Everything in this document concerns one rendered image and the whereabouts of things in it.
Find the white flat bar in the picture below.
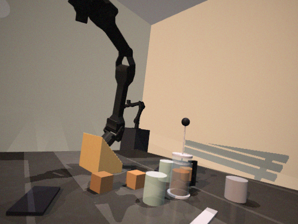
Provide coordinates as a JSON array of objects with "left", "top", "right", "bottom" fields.
[{"left": 190, "top": 208, "right": 218, "bottom": 224}]

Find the glass french press with black knob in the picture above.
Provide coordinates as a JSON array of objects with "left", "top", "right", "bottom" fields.
[{"left": 167, "top": 118, "right": 197, "bottom": 200}]

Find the white cylinder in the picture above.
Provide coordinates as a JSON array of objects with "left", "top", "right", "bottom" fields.
[{"left": 224, "top": 176, "right": 248, "bottom": 203}]

